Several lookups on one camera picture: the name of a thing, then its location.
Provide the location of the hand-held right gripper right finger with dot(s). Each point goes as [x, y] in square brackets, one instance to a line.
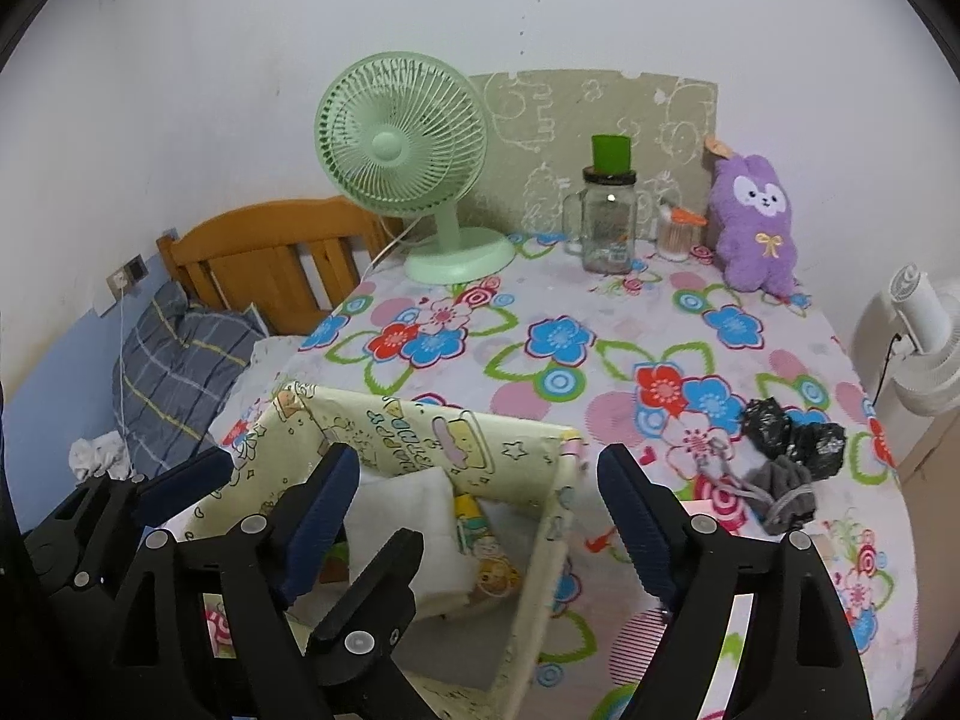
[637, 517]

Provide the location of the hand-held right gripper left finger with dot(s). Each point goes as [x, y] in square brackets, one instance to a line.
[322, 517]

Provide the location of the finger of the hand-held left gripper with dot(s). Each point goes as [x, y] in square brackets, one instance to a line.
[367, 600]
[187, 481]

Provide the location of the yellow cartoon storage box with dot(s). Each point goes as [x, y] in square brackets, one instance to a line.
[397, 427]

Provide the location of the yellow cartoon packet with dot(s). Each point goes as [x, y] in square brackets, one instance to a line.
[487, 555]

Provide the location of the grey scrunchie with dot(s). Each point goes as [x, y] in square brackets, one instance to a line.
[784, 499]

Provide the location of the white soft pad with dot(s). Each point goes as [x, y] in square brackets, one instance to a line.
[420, 532]

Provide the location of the crumpled white cloth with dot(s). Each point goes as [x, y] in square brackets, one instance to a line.
[97, 454]

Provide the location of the grey plaid pillow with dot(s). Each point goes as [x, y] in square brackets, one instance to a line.
[180, 375]

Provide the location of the white bedding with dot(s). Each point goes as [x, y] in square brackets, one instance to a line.
[259, 367]

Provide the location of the floral tablecloth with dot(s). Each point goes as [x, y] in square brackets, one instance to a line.
[600, 330]

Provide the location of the wooden bed headboard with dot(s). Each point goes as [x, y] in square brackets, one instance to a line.
[262, 255]

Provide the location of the toothpick jar with orange lid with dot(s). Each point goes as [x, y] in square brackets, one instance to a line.
[675, 236]

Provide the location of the beige door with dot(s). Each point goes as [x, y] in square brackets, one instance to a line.
[934, 480]

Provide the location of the glass jar with green lid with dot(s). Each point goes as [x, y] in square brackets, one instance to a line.
[609, 217]

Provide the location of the purple plush bunny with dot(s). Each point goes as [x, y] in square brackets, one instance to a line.
[757, 217]

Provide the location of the white standing fan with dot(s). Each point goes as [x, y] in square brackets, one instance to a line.
[922, 345]

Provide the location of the green desk fan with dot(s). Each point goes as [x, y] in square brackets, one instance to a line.
[386, 146]

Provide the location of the green patterned board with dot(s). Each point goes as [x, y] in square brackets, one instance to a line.
[600, 105]

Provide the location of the wall socket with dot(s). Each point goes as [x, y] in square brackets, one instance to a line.
[127, 274]

